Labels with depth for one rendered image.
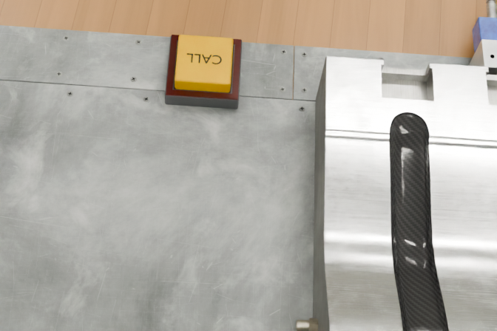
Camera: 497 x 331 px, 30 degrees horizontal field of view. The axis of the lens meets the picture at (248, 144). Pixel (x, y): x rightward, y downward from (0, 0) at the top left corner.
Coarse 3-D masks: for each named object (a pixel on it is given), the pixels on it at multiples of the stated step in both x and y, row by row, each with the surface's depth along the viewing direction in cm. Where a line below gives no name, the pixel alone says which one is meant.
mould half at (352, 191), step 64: (448, 64) 95; (320, 128) 95; (384, 128) 91; (448, 128) 92; (320, 192) 92; (384, 192) 89; (448, 192) 89; (320, 256) 88; (384, 256) 85; (448, 256) 86; (320, 320) 85; (384, 320) 79; (448, 320) 80
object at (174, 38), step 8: (176, 40) 103; (240, 40) 103; (176, 48) 102; (240, 48) 103; (168, 72) 101; (168, 80) 100; (168, 88) 100; (232, 88) 100; (184, 96) 100; (192, 96) 100; (200, 96) 100; (208, 96) 100; (216, 96) 100; (224, 96) 100; (232, 96) 100
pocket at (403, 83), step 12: (384, 72) 96; (396, 72) 96; (408, 72) 96; (420, 72) 96; (432, 72) 95; (384, 84) 97; (396, 84) 97; (408, 84) 97; (420, 84) 97; (432, 84) 94; (384, 96) 96; (396, 96) 96; (408, 96) 96; (420, 96) 96; (432, 96) 94
